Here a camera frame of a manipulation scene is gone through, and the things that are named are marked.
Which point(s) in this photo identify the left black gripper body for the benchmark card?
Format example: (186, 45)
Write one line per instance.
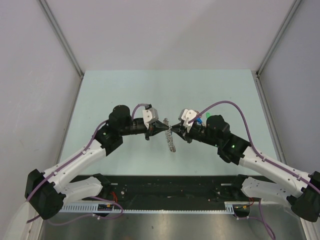
(149, 131)

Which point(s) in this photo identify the round metal keyring disc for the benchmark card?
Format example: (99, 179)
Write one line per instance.
(169, 136)

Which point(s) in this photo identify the right aluminium frame post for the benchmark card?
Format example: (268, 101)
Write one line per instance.
(279, 35)

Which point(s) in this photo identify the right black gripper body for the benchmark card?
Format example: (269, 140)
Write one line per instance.
(194, 134)

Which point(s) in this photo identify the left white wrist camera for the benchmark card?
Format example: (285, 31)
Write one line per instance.
(150, 116)

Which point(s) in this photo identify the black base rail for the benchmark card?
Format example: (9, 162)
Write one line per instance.
(173, 193)

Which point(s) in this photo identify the blue tag key upper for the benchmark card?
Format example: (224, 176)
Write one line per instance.
(199, 121)

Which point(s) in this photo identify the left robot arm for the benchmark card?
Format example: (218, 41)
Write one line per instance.
(46, 191)

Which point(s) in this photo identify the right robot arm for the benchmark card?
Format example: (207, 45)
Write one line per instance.
(293, 188)

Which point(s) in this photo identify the aluminium frame post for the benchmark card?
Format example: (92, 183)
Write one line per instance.
(49, 15)
(279, 35)

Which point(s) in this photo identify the left aluminium frame post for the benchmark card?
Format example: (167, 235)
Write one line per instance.
(49, 15)

